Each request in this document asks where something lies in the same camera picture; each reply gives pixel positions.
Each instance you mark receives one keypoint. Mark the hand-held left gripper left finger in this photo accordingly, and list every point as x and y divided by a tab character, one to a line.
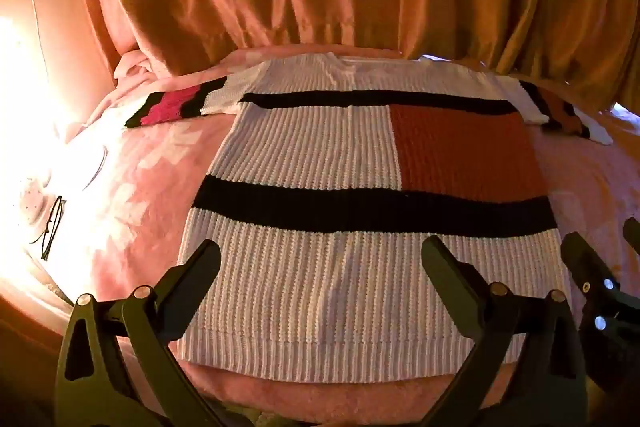
199	268

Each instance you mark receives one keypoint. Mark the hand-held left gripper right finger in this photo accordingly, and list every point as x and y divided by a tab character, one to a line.
445	268

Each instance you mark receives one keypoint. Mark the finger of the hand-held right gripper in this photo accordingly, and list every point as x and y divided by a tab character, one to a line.
582	257
632	234

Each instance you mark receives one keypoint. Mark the white colour-block knit sweater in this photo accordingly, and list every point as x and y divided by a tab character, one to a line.
350	187

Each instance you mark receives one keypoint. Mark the pink patterned blanket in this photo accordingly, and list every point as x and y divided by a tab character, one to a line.
135	207

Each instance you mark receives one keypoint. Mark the black-framed eyeglasses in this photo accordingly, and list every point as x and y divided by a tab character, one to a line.
54	227

